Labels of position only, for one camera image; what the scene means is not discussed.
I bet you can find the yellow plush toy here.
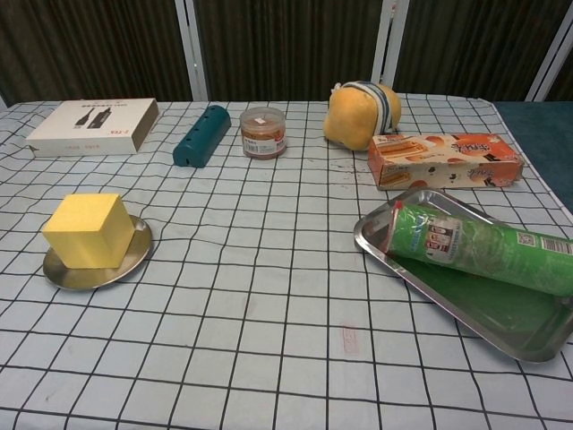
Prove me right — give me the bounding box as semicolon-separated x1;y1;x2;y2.
322;80;403;151

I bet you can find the white screen frame post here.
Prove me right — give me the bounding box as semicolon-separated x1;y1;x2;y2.
373;0;411;94
526;17;573;102
174;0;211;102

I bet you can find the yellow foam cube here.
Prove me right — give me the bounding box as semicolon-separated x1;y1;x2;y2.
40;193;135;270

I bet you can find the teal plastic holder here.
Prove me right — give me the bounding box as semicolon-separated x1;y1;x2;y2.
172;105;233;170

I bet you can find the green chips can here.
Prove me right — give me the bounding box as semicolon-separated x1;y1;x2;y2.
383;201;573;299

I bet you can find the orange snack box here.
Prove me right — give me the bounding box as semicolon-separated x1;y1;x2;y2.
367;133;526;191

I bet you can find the white flat product box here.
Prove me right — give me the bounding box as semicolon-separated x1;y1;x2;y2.
25;98;159;158

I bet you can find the clear jar with red contents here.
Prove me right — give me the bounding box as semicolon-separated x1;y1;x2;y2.
239;107;287;159

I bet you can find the checked light blue tablecloth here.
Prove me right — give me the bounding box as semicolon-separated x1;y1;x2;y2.
0;91;573;430

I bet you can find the rectangular steel tray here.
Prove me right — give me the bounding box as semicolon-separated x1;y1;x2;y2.
353;188;573;363

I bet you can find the round steel plate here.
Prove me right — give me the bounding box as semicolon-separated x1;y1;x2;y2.
43;214;153;292

